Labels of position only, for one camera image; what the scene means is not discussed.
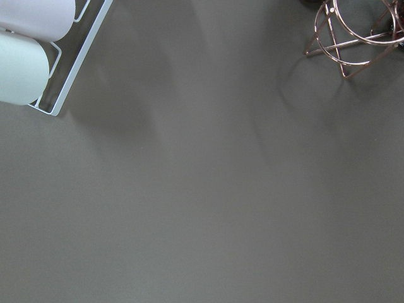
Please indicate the pale green cup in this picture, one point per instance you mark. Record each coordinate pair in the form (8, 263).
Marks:
(24, 69)

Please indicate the pale pink cup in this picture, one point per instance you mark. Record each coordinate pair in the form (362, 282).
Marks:
(43, 20)

